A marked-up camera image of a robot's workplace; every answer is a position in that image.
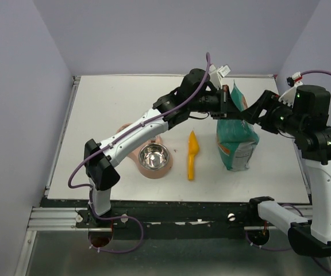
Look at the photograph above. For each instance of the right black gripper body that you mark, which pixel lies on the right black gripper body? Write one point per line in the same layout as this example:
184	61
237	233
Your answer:
279	115

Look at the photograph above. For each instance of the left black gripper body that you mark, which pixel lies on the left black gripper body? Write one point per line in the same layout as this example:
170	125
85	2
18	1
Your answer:
215	103

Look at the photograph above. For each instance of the green pet food bag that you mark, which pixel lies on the green pet food bag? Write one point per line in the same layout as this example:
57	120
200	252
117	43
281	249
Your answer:
236	142

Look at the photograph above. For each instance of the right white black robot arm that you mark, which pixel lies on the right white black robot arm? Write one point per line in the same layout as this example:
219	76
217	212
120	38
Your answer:
302	113

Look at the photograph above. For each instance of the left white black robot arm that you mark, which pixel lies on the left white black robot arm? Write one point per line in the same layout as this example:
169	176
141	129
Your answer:
200	91

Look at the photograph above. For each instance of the yellow plastic scoop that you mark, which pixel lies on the yellow plastic scoop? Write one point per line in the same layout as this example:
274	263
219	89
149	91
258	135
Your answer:
193	150

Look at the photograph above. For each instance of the front steel bowl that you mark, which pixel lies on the front steel bowl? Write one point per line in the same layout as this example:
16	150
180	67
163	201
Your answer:
153	156

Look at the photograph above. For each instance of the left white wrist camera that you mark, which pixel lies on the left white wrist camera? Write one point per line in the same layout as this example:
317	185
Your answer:
217	74

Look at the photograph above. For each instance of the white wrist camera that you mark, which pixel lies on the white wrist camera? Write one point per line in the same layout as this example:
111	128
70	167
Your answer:
217	74
293	82

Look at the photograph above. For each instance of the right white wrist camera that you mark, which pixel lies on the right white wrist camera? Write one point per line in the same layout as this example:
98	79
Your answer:
293	82

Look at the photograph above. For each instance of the black mounting rail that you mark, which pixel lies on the black mounting rail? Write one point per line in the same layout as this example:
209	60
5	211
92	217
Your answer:
131	220

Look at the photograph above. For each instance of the aluminium frame extrusion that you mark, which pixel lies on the aluminium frame extrusion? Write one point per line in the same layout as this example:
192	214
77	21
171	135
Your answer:
54	219

